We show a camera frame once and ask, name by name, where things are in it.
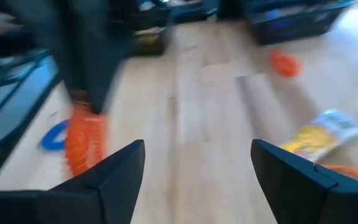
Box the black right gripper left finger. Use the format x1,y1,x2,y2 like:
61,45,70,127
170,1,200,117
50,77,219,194
0,139,146,224

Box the orange coil wristband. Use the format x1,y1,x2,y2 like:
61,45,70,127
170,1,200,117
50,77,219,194
61,99,109,178

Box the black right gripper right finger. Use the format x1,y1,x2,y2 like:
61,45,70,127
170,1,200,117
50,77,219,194
250,138,358,224

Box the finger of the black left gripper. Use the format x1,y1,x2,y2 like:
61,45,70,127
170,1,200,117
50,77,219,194
59,18,127,114

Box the red coil wristband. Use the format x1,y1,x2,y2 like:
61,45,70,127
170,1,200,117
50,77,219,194
268,49,303,78

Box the black mesh basket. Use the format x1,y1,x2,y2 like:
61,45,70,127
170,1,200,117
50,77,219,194
250,0,354,46

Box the yellow staple box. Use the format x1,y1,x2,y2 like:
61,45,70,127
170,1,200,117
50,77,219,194
135,27,164,47
280,108,358,162

